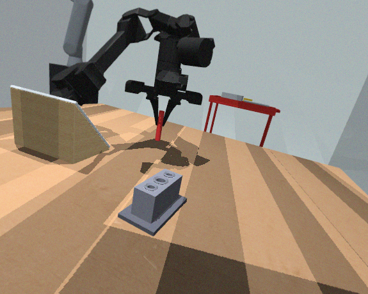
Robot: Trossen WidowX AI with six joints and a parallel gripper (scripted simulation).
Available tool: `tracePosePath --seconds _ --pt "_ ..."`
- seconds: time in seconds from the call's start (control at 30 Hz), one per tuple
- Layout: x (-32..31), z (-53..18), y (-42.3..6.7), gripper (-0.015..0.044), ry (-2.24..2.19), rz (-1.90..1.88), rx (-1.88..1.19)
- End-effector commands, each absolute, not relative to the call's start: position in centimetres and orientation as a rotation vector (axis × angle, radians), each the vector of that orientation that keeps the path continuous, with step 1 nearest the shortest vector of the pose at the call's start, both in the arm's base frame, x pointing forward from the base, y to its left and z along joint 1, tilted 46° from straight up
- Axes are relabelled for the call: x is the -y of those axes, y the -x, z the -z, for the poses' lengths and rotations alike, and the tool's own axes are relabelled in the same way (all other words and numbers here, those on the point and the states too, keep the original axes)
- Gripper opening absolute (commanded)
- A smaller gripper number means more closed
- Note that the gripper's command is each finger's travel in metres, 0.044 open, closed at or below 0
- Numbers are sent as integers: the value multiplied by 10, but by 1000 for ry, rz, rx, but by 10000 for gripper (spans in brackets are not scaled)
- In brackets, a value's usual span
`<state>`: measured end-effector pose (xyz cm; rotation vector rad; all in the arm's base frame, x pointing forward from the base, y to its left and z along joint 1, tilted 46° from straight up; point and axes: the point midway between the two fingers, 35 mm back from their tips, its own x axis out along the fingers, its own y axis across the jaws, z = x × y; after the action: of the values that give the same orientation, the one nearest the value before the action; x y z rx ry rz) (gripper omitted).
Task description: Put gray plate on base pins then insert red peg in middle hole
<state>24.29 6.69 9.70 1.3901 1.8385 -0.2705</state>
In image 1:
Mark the red peg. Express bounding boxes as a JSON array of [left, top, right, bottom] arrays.
[[155, 111, 164, 141]]

